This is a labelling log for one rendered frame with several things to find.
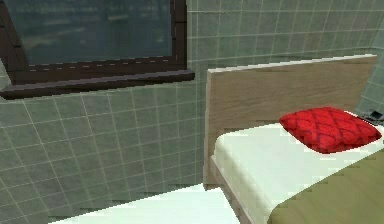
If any dark brown framed window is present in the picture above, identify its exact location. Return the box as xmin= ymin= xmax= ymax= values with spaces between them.
xmin=0 ymin=0 xmax=196 ymax=101

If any red patterned pillow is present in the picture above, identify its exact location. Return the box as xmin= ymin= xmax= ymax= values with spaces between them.
xmin=278 ymin=106 xmax=383 ymax=155

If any olive green blanket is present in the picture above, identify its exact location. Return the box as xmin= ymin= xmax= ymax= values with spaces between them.
xmin=267 ymin=148 xmax=384 ymax=224

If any wooden bed with white mattress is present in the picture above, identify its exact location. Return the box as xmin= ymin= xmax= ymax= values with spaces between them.
xmin=203 ymin=54 xmax=384 ymax=224

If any small black object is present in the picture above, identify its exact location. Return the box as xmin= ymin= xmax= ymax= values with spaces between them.
xmin=365 ymin=110 xmax=384 ymax=127

